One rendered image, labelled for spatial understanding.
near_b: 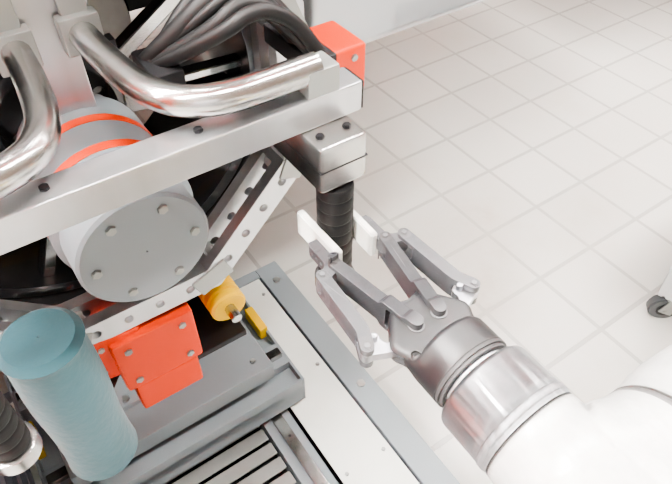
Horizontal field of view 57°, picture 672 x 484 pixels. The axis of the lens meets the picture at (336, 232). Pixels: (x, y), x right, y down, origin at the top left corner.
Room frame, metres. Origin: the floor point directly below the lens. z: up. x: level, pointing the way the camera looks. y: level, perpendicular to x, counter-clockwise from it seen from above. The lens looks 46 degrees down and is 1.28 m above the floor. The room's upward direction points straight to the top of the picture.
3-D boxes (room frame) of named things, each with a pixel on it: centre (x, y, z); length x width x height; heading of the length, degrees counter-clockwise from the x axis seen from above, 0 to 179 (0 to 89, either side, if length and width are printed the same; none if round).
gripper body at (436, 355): (0.31, -0.09, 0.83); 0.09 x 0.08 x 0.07; 34
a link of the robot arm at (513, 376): (0.25, -0.13, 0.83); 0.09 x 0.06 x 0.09; 124
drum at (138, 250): (0.48, 0.23, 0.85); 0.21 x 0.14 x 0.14; 35
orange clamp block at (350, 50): (0.72, 0.02, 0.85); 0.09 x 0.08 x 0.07; 125
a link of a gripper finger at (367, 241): (0.45, -0.02, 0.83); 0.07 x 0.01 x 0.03; 34
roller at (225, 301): (0.68, 0.23, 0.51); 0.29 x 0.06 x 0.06; 35
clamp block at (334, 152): (0.46, 0.02, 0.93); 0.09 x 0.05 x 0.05; 35
